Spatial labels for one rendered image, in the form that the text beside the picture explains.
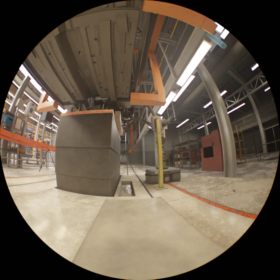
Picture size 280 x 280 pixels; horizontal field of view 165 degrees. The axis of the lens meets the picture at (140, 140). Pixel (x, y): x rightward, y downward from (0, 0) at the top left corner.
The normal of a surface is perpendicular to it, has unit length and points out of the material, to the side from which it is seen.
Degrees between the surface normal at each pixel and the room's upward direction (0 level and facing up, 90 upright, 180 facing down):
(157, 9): 180
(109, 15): 180
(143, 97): 90
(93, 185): 90
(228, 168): 90
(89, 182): 90
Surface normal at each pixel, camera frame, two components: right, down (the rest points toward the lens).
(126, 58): 0.03, 0.98
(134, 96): 0.14, -0.21
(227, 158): -0.99, 0.00
